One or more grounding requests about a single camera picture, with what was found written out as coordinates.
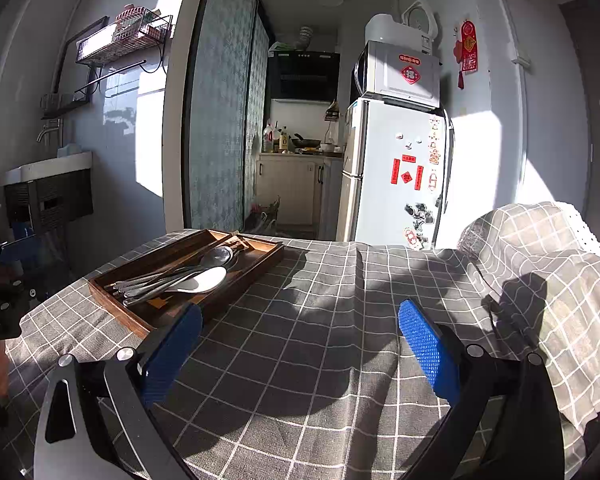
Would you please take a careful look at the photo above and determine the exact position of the black range hood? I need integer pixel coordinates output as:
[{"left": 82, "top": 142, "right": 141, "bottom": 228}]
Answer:
[{"left": 267, "top": 51, "right": 342, "bottom": 101}]

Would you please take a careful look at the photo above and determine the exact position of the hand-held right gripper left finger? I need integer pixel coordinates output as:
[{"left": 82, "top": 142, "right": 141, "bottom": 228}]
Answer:
[{"left": 32, "top": 303, "right": 204, "bottom": 480}]

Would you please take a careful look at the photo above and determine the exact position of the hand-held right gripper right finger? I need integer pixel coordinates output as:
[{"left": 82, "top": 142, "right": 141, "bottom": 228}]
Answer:
[{"left": 395, "top": 300, "right": 566, "bottom": 480}]

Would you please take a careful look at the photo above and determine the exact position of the patterned sliding door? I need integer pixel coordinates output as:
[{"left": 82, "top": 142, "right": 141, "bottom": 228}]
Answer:
[{"left": 182, "top": 0, "right": 271, "bottom": 234}]

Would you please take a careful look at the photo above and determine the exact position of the white refrigerator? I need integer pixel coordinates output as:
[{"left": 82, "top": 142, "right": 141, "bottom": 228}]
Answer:
[{"left": 337, "top": 97, "right": 454, "bottom": 251}]

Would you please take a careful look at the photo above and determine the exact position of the black wok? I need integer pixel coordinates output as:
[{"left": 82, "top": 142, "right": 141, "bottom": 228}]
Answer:
[{"left": 292, "top": 132, "right": 324, "bottom": 150}]

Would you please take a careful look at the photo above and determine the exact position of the white ceramic spoon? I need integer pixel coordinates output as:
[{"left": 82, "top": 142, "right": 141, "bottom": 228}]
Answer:
[{"left": 122, "top": 266, "right": 229, "bottom": 307}]

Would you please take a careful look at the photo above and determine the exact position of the grey door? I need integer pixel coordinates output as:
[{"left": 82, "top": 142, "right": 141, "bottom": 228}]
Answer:
[{"left": 560, "top": 0, "right": 600, "bottom": 222}]

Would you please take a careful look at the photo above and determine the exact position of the black framed mirror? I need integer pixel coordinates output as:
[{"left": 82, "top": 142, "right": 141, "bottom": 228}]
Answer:
[{"left": 52, "top": 16, "right": 112, "bottom": 112}]

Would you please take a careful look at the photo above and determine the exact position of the black wall shelf with cups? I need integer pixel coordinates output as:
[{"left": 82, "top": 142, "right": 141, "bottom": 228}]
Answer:
[{"left": 40, "top": 91, "right": 89, "bottom": 121}]

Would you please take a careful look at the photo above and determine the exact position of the black wire wall shelf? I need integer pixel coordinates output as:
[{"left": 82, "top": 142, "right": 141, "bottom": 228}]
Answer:
[{"left": 74, "top": 5, "right": 175, "bottom": 107}]

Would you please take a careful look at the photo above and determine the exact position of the brown wooden tray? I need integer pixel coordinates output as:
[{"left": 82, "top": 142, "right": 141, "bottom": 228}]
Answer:
[{"left": 87, "top": 229, "right": 286, "bottom": 340}]

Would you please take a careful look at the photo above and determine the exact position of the silver microwave oven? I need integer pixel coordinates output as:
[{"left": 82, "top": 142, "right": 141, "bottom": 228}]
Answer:
[{"left": 355, "top": 40, "right": 442, "bottom": 110}]

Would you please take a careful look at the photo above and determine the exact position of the grey checked tablecloth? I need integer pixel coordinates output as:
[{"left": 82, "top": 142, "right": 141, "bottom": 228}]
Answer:
[{"left": 5, "top": 201, "right": 600, "bottom": 480}]

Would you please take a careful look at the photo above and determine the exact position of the white wash basin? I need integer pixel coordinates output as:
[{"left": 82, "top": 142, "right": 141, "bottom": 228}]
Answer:
[{"left": 2, "top": 151, "right": 94, "bottom": 186}]

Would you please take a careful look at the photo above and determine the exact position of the metal faucet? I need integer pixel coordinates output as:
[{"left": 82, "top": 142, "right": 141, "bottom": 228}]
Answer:
[{"left": 36, "top": 119, "right": 64, "bottom": 147}]

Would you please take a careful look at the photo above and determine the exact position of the metal spoon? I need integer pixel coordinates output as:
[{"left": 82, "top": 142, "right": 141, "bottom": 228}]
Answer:
[
  {"left": 105, "top": 246, "right": 236, "bottom": 294},
  {"left": 115, "top": 252, "right": 242, "bottom": 297}
]

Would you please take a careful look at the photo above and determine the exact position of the red wall ornament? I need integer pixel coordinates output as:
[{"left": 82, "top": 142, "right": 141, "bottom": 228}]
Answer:
[{"left": 454, "top": 19, "right": 481, "bottom": 90}]

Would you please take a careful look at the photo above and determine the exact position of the white round dial scale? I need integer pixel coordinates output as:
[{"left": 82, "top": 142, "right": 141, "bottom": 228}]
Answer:
[{"left": 401, "top": 0, "right": 440, "bottom": 41}]

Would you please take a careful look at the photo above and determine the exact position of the plastic bags bundle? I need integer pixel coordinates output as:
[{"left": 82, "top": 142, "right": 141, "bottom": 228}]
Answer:
[{"left": 250, "top": 195, "right": 281, "bottom": 234}]

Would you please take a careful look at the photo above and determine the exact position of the beige kitchen cabinet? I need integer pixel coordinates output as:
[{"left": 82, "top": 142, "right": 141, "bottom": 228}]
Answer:
[{"left": 256, "top": 152, "right": 344, "bottom": 229}]

